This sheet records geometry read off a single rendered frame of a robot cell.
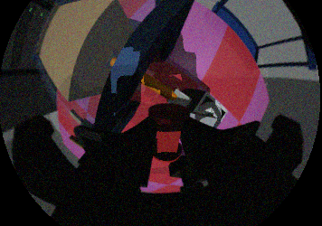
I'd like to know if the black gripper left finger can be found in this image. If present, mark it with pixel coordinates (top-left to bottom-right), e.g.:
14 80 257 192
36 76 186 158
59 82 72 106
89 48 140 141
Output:
73 117 157 187

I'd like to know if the black-headed mallet with wooden handle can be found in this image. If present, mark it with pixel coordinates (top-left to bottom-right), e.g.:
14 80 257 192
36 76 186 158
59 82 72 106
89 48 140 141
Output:
69 137 83 150

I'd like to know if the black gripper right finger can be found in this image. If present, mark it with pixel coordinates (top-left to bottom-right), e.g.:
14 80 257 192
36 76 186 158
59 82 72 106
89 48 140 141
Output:
179 118 260 184

